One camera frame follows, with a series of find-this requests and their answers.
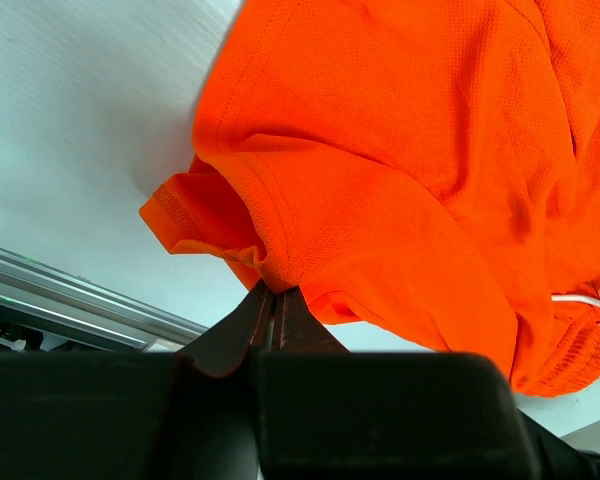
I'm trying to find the orange shorts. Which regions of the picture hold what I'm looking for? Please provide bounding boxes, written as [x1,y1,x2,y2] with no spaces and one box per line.
[140,1,600,397]

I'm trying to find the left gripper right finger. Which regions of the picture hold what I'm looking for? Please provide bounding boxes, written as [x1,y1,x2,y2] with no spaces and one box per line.
[257,291,540,479]

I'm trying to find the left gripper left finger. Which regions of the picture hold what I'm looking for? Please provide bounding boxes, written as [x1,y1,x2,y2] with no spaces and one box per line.
[0,284,275,479]

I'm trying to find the aluminium rail front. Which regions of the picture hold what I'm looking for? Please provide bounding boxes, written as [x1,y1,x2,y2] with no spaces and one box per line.
[0,247,206,351]

